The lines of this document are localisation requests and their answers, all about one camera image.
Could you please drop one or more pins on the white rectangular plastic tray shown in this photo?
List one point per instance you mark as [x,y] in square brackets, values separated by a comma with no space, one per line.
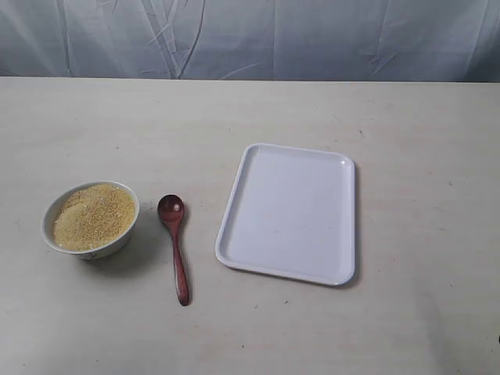
[291,214]

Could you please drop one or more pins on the white ceramic bowl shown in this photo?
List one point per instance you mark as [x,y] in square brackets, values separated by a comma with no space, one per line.
[112,247]

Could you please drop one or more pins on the dark red wooden spoon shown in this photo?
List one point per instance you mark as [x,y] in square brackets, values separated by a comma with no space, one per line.
[170,210]

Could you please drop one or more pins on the grey-blue backdrop cloth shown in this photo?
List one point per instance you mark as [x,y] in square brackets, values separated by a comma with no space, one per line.
[252,40]

